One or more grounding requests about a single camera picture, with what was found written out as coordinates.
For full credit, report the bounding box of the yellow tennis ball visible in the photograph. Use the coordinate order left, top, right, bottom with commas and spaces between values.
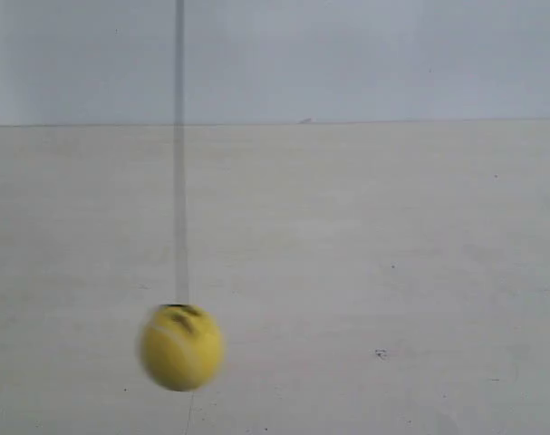
137, 304, 226, 392

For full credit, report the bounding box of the black hanging string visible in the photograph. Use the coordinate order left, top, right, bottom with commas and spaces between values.
172, 0, 193, 307

